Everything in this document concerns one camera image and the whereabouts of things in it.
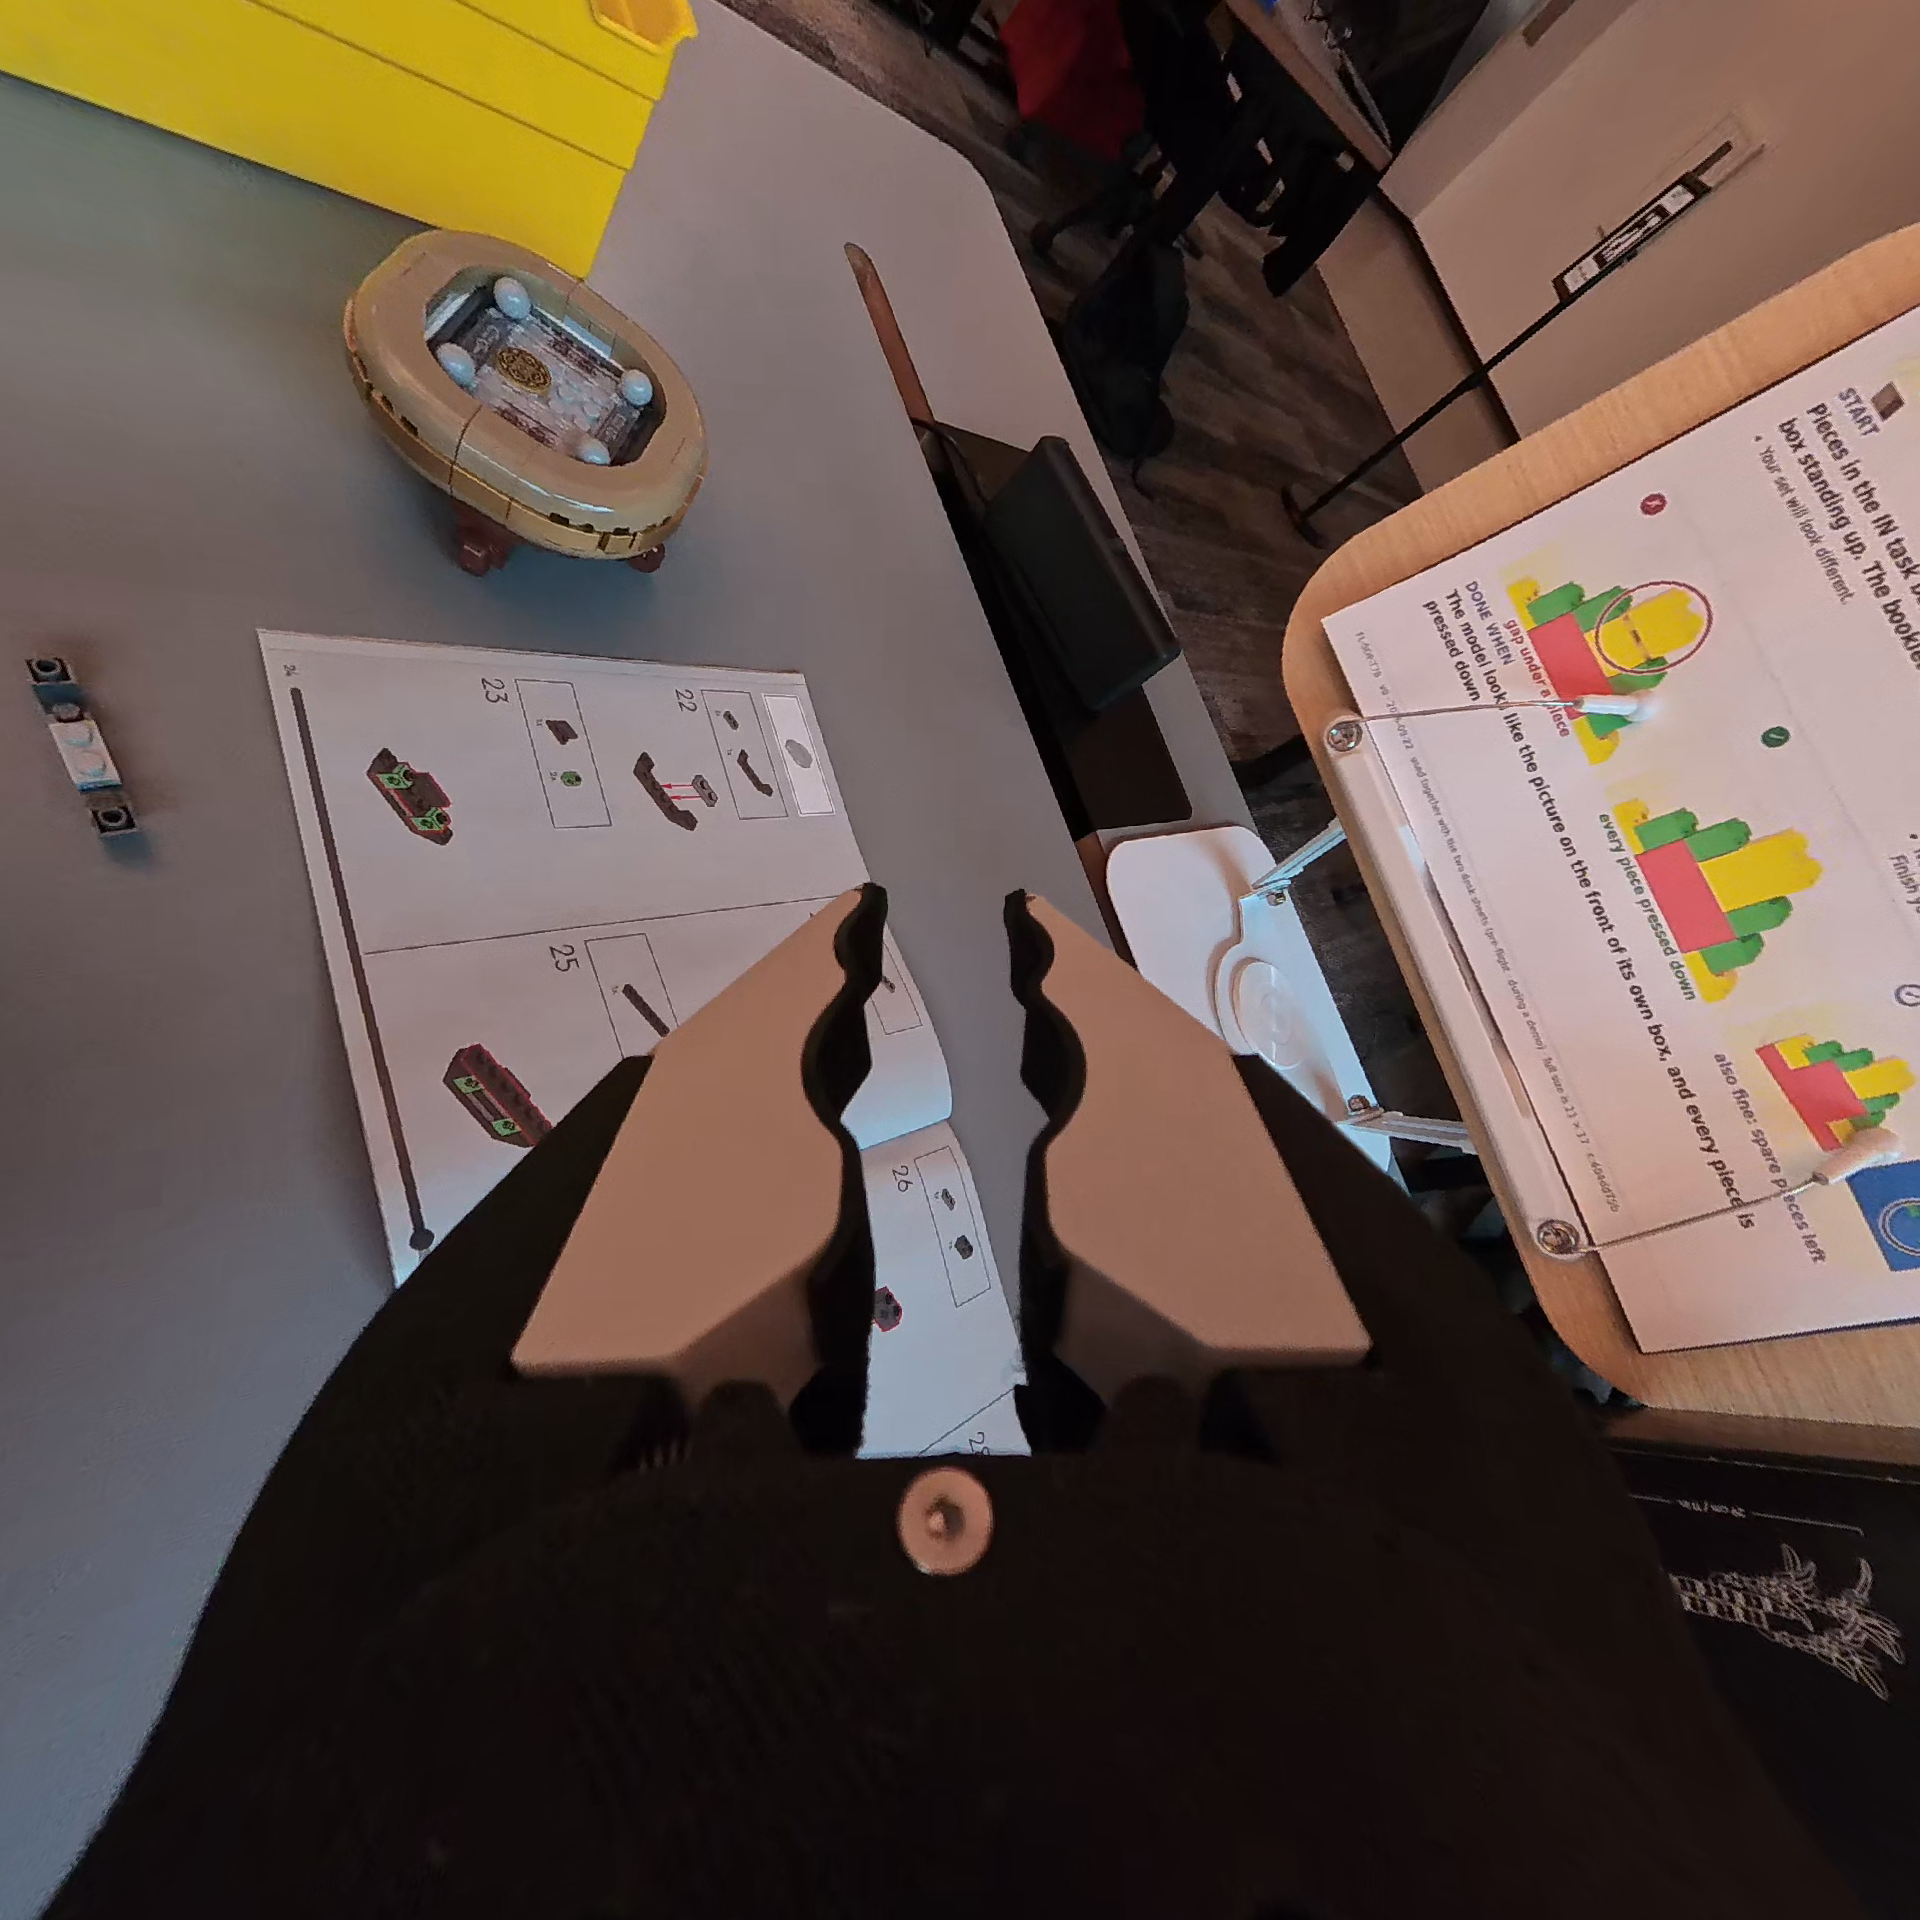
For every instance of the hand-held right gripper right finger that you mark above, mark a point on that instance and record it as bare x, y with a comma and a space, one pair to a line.
1185, 1201

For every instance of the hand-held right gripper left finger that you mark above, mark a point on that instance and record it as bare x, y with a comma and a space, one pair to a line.
692, 1201

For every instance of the yellow plastic bin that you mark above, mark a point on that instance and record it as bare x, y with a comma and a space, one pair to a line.
375, 105

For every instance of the grey desk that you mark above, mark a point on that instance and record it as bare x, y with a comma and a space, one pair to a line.
149, 450

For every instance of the white stand base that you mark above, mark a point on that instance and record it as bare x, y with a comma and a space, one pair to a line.
1201, 902

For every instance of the brick instruction booklet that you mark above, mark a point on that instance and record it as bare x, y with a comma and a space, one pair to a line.
480, 840

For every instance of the black printed box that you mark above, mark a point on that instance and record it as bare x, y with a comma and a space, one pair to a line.
1724, 1500

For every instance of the dark rectangular box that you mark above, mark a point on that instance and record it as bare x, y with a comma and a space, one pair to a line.
1079, 585

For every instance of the printed instruction sheet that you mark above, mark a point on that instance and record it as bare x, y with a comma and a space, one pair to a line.
1724, 780

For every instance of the wooden book stand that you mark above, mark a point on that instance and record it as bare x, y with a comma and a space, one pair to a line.
1395, 524

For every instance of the small grey brick assembly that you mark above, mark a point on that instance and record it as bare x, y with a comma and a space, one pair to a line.
83, 751

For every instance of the tan round brick model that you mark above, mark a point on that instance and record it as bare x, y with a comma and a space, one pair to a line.
511, 450

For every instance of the black backpack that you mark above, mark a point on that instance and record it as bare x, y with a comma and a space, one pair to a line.
1125, 359

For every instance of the brown wooden strip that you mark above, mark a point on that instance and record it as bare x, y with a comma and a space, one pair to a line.
885, 329

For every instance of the black sign stand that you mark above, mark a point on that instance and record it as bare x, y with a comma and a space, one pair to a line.
1652, 241

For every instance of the long wooden table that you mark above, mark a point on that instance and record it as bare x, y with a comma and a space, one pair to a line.
1307, 76

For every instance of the red storage bin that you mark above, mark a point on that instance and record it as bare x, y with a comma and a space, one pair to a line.
1065, 66

